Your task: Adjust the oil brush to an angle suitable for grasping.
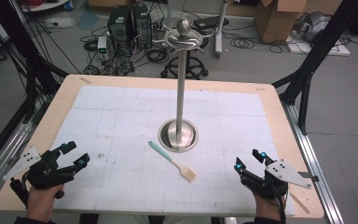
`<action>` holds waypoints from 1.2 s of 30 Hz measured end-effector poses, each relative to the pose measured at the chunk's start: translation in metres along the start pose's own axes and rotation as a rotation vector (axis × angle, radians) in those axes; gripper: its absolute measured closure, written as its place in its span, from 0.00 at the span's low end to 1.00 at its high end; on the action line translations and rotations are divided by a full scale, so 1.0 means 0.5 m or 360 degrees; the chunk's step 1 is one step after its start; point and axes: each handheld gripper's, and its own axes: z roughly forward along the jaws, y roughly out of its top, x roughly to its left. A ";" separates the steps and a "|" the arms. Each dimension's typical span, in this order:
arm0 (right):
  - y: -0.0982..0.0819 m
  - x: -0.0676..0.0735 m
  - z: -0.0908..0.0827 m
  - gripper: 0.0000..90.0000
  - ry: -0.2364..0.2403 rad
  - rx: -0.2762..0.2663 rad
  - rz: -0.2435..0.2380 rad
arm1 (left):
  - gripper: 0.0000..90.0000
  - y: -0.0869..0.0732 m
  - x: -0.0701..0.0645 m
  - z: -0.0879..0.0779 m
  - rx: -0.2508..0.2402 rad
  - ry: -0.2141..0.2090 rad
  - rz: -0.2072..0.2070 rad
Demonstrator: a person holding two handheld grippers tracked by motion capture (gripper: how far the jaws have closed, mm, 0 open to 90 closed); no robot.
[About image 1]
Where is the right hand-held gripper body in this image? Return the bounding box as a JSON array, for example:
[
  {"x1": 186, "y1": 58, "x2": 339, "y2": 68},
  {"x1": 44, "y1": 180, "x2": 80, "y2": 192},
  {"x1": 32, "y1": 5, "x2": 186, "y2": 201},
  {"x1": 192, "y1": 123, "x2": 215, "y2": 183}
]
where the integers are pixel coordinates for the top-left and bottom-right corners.
[{"x1": 241, "y1": 159, "x2": 313, "y2": 201}]

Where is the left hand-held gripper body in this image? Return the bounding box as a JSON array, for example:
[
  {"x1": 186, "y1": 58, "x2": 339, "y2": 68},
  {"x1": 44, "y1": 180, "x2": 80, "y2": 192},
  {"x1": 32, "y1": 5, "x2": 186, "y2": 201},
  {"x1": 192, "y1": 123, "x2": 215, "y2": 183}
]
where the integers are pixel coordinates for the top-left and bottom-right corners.
[{"x1": 2, "y1": 146, "x2": 76, "y2": 206}]

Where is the person's left hand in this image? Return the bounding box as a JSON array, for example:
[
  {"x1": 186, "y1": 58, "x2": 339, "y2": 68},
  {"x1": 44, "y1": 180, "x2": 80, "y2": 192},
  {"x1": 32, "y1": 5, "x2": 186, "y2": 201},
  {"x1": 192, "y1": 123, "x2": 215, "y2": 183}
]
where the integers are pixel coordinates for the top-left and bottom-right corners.
[{"x1": 25, "y1": 183, "x2": 65, "y2": 223}]

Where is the person's right hand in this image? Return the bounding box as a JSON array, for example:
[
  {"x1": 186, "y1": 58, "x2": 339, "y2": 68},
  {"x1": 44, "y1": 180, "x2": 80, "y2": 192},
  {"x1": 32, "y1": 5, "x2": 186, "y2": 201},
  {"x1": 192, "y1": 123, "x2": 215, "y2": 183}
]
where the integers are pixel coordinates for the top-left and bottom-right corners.
[{"x1": 252, "y1": 191, "x2": 286, "y2": 222}]

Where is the brown tape strip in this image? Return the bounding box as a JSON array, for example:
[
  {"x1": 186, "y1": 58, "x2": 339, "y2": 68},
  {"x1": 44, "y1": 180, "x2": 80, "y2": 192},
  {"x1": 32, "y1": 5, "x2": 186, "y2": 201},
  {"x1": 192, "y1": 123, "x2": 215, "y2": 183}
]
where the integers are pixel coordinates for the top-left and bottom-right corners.
[{"x1": 288, "y1": 190, "x2": 310, "y2": 215}]

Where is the white grid mat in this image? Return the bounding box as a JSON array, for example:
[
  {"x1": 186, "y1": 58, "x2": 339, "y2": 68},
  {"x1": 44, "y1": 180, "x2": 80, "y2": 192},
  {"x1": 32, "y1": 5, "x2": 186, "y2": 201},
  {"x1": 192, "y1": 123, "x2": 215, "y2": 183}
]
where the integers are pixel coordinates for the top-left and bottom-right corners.
[{"x1": 48, "y1": 85, "x2": 296, "y2": 217}]

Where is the steel utensil hanging stand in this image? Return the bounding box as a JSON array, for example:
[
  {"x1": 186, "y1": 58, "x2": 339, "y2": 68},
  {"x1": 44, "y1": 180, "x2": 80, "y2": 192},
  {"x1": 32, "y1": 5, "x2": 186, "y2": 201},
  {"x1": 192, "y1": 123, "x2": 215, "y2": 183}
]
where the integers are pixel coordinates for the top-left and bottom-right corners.
[{"x1": 152, "y1": 17, "x2": 215, "y2": 154}]

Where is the small white power unit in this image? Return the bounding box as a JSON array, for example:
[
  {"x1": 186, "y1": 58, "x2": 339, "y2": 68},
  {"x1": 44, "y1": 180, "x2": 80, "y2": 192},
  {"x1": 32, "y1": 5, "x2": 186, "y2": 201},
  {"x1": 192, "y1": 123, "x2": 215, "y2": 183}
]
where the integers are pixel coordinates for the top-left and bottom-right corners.
[{"x1": 96, "y1": 35, "x2": 108, "y2": 62}]

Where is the black office chair base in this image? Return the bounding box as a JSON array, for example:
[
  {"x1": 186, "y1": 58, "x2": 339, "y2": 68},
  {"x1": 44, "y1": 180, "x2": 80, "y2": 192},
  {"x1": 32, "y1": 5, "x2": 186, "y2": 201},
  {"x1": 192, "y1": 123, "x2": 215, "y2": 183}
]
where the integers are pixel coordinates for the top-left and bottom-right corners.
[{"x1": 160, "y1": 55, "x2": 210, "y2": 80}]

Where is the white floor board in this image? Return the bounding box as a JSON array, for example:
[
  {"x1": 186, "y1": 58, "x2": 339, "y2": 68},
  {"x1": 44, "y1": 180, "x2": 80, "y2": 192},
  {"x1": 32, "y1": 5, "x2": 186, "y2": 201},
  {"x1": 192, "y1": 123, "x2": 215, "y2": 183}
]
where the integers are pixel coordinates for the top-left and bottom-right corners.
[{"x1": 284, "y1": 30, "x2": 351, "y2": 57}]

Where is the black computer tower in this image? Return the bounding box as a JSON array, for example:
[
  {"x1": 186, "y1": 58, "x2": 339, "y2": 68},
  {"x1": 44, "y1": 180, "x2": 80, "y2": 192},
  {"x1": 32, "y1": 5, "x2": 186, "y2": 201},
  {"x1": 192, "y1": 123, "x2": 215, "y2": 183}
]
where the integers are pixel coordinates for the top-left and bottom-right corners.
[
  {"x1": 107, "y1": 5, "x2": 135, "y2": 49},
  {"x1": 132, "y1": 4, "x2": 154, "y2": 49}
]

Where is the large cardboard box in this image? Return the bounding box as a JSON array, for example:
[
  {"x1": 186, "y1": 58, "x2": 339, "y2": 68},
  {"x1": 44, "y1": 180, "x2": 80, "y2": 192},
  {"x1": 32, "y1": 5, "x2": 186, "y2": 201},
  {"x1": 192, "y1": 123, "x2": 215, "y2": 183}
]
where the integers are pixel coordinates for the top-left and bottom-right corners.
[{"x1": 254, "y1": 0, "x2": 308, "y2": 45}]

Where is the grey silver bag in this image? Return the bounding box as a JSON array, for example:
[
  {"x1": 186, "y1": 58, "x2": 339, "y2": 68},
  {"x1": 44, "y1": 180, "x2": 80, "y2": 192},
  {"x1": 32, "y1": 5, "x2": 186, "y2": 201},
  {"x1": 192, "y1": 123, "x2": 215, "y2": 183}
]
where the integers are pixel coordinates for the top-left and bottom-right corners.
[{"x1": 293, "y1": 10, "x2": 331, "y2": 43}]

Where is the white round table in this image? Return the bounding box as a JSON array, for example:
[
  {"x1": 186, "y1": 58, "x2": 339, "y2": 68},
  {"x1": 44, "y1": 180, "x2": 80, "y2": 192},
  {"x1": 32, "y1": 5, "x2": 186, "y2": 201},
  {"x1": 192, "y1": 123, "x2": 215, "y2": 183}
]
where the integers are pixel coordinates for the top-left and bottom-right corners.
[{"x1": 20, "y1": 0, "x2": 72, "y2": 13}]

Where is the flat black case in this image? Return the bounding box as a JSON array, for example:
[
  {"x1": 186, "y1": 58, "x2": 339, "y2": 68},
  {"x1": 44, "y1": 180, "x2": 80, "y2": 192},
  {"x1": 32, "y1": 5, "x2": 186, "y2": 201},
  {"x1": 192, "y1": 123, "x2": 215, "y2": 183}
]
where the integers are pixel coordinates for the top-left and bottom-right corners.
[{"x1": 191, "y1": 15, "x2": 230, "y2": 32}]

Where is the aluminium rail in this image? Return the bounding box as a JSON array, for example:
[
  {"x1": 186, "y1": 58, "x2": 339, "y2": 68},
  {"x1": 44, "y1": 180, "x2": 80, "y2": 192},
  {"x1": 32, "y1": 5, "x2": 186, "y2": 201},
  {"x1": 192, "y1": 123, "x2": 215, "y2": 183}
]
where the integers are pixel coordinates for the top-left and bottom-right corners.
[
  {"x1": 281, "y1": 101, "x2": 345, "y2": 224},
  {"x1": 0, "y1": 120, "x2": 34, "y2": 204}
]

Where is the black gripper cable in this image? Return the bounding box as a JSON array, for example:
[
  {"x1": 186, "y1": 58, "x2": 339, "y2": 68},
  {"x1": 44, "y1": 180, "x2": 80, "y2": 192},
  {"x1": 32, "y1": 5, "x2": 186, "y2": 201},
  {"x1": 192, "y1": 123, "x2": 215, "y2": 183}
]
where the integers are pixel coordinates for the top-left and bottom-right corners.
[{"x1": 275, "y1": 193, "x2": 289, "y2": 224}]

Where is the teal handled wooden spatula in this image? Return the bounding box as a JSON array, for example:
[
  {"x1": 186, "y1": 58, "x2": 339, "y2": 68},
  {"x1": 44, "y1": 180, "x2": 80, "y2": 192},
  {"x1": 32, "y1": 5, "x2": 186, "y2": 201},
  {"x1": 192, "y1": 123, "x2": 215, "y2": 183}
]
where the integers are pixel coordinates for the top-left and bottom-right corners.
[{"x1": 147, "y1": 140, "x2": 198, "y2": 184}]

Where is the black metal frame stand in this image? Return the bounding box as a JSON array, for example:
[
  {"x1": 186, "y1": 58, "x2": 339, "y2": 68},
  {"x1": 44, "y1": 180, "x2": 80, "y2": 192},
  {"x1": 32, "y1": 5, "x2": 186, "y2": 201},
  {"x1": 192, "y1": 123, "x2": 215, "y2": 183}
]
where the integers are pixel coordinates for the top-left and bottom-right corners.
[
  {"x1": 0, "y1": 0, "x2": 70, "y2": 125},
  {"x1": 271, "y1": 0, "x2": 358, "y2": 136}
]

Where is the coiled black cable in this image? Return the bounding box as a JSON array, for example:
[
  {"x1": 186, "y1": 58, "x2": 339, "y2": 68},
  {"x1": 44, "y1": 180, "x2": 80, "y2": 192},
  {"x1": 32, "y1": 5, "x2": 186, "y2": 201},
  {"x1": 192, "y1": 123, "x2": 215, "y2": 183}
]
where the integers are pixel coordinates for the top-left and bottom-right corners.
[
  {"x1": 145, "y1": 48, "x2": 170, "y2": 64},
  {"x1": 229, "y1": 35, "x2": 256, "y2": 49}
]

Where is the white stand post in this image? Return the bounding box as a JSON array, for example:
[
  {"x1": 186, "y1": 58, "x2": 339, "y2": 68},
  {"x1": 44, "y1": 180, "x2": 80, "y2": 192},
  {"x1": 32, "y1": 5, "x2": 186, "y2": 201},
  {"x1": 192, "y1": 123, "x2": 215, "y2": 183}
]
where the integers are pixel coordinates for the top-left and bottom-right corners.
[{"x1": 213, "y1": 0, "x2": 230, "y2": 59}]

